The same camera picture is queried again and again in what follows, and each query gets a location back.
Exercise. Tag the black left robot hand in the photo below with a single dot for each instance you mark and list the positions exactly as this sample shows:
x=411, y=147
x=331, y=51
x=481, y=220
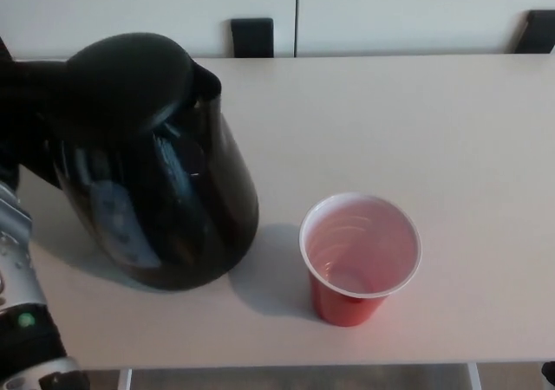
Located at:
x=21, y=125

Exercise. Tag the black electric kettle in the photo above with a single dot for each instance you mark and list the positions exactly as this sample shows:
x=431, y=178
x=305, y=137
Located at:
x=130, y=82

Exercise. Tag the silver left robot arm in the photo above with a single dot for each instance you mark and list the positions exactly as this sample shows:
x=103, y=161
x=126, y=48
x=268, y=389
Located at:
x=17, y=234

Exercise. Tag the red plastic cup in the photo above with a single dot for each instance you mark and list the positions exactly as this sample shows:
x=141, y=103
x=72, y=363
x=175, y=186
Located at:
x=342, y=312

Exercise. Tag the white cabinet door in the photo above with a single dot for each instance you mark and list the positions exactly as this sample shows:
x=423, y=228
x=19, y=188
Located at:
x=412, y=13
x=130, y=0

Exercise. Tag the white metal table leg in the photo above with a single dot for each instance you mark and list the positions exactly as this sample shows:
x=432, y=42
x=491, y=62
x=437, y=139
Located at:
x=474, y=377
x=125, y=379

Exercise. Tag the black wall bracket left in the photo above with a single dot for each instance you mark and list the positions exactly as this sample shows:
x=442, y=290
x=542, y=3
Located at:
x=252, y=38

